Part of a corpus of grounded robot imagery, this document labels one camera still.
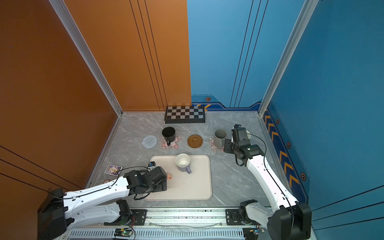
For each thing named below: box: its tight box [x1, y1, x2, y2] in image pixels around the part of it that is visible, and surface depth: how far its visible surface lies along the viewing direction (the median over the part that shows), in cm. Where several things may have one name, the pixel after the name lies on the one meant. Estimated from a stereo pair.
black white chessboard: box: [164, 105, 206, 124], surface depth 118 cm
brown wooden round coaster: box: [187, 134, 204, 149], surface depth 104 cm
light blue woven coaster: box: [142, 135, 158, 149], surface depth 104 cm
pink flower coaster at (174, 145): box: [160, 135, 182, 150], surface depth 102 cm
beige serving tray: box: [143, 155, 213, 201], surface depth 85 cm
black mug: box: [162, 126, 176, 146], surface depth 98 cm
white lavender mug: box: [175, 153, 192, 174], surface depth 88 cm
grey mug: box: [214, 129, 227, 150], surface depth 94 cm
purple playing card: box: [104, 164, 123, 177], surface depth 90 cm
